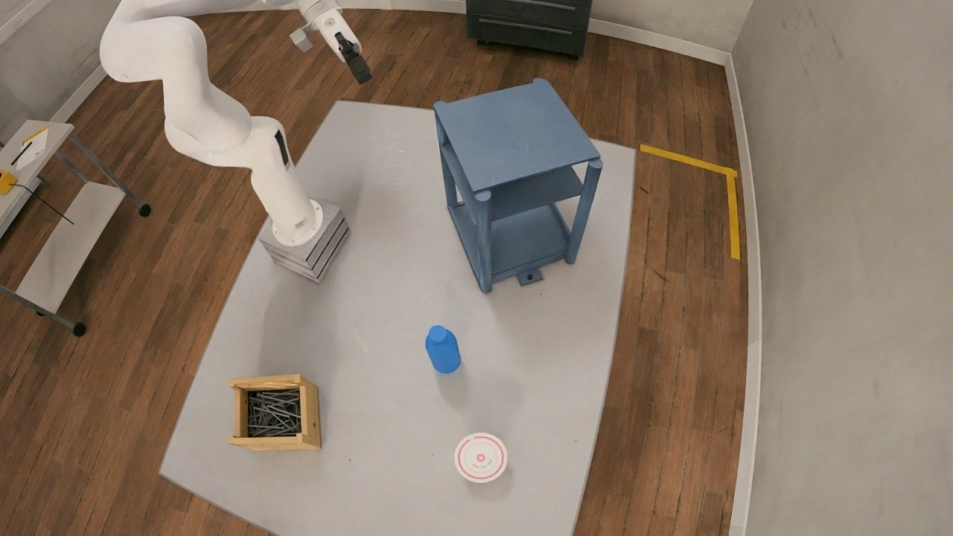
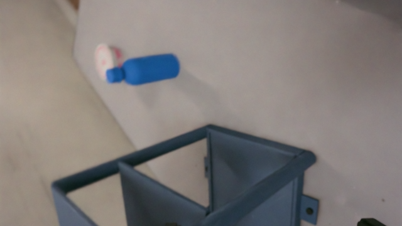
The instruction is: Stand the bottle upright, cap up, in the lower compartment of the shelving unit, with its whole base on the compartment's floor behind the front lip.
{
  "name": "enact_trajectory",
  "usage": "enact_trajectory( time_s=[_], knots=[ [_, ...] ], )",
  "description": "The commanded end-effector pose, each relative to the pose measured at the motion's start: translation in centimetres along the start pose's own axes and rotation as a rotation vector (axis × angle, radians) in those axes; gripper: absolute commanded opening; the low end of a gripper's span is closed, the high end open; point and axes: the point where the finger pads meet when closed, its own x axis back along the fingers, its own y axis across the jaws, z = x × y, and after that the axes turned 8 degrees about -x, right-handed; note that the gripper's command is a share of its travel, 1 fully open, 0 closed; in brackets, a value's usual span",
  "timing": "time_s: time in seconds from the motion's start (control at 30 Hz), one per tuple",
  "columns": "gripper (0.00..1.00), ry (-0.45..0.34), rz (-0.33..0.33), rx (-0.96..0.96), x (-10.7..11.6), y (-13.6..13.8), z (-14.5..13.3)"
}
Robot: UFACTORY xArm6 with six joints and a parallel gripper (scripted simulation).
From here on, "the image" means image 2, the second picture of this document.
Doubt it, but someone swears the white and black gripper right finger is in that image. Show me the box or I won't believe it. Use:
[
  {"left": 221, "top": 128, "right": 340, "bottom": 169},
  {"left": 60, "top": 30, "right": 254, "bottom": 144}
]
[{"left": 357, "top": 218, "right": 386, "bottom": 226}]

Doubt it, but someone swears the blue bottle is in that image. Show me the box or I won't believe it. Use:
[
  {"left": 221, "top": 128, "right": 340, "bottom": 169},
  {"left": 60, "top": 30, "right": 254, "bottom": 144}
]
[{"left": 104, "top": 55, "right": 178, "bottom": 87}]

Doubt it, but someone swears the blue shelving unit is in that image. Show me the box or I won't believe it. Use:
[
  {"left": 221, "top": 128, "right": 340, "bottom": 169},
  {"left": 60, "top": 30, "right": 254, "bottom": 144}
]
[{"left": 50, "top": 125, "right": 318, "bottom": 226}]

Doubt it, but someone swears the white yogurt cup with pink stripes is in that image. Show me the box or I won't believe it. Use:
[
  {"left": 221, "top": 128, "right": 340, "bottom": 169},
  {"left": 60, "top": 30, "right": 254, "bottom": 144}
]
[{"left": 94, "top": 46, "right": 126, "bottom": 81}]

